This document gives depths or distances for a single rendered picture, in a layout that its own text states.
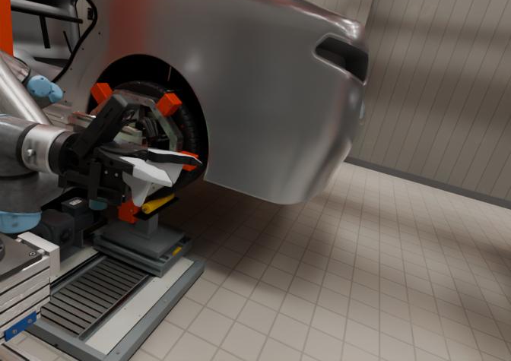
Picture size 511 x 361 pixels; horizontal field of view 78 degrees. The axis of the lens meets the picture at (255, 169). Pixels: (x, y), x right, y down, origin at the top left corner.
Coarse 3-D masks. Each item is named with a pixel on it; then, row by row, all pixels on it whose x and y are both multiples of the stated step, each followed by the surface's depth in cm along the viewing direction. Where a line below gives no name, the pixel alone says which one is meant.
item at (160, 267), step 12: (96, 240) 196; (108, 240) 200; (180, 240) 209; (108, 252) 195; (120, 252) 192; (132, 252) 194; (168, 252) 200; (180, 252) 203; (132, 264) 191; (144, 264) 188; (156, 264) 185; (168, 264) 191
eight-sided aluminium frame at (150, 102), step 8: (136, 96) 156; (144, 96) 159; (104, 104) 163; (144, 104) 155; (152, 104) 154; (96, 112) 166; (160, 112) 154; (160, 120) 155; (168, 120) 158; (168, 128) 155; (176, 128) 158; (168, 136) 156; (176, 136) 155; (176, 144) 156; (176, 152) 158; (152, 184) 167; (152, 192) 169
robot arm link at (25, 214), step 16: (0, 176) 48; (16, 176) 49; (32, 176) 51; (48, 176) 57; (0, 192) 49; (16, 192) 50; (32, 192) 52; (48, 192) 56; (0, 208) 50; (16, 208) 51; (32, 208) 53; (0, 224) 51; (16, 224) 52; (32, 224) 54
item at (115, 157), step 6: (102, 156) 44; (108, 156) 43; (114, 156) 44; (120, 156) 44; (126, 156) 47; (108, 162) 43; (114, 162) 42; (120, 162) 42; (126, 162) 42; (120, 168) 43; (126, 168) 42; (132, 168) 41
